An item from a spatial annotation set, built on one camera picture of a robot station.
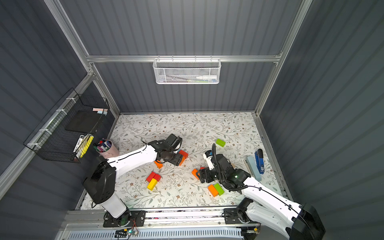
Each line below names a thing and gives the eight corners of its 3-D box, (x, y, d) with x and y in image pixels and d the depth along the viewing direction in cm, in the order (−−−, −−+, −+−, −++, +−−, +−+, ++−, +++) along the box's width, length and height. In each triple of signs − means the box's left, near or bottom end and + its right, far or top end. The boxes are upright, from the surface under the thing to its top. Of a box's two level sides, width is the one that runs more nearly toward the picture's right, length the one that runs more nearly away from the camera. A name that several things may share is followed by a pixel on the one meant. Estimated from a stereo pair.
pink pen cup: (103, 162, 96) (90, 150, 85) (108, 151, 101) (96, 138, 90) (117, 161, 96) (106, 150, 85) (121, 151, 101) (111, 138, 90)
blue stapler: (256, 174, 90) (258, 171, 86) (254, 152, 100) (256, 148, 96) (262, 176, 89) (265, 172, 86) (260, 153, 100) (262, 149, 96)
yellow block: (147, 188, 85) (145, 186, 83) (153, 179, 89) (152, 177, 87) (152, 191, 84) (151, 189, 82) (158, 182, 87) (157, 180, 85)
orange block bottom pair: (213, 197, 82) (213, 196, 80) (207, 188, 85) (207, 186, 83) (218, 194, 83) (219, 193, 81) (212, 184, 86) (212, 183, 84)
